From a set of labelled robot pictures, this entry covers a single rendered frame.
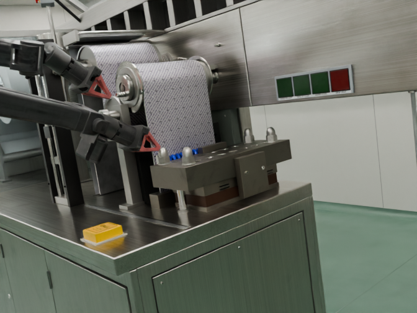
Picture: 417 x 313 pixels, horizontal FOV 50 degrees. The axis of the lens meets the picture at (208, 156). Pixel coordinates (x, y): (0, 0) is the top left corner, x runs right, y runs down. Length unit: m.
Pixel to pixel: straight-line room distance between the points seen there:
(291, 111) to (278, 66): 3.03
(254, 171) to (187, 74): 0.36
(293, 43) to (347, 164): 2.87
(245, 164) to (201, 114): 0.26
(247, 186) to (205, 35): 0.57
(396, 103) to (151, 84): 2.72
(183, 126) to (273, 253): 0.45
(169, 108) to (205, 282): 0.51
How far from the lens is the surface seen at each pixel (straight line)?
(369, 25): 1.16
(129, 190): 1.35
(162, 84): 1.31
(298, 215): 1.33
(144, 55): 1.59
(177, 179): 1.14
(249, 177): 1.22
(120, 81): 1.32
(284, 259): 1.31
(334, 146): 4.12
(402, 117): 3.76
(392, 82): 1.14
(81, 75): 1.27
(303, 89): 1.27
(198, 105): 1.39
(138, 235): 1.07
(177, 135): 1.33
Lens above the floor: 1.20
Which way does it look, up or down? 8 degrees down
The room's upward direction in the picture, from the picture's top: 8 degrees counter-clockwise
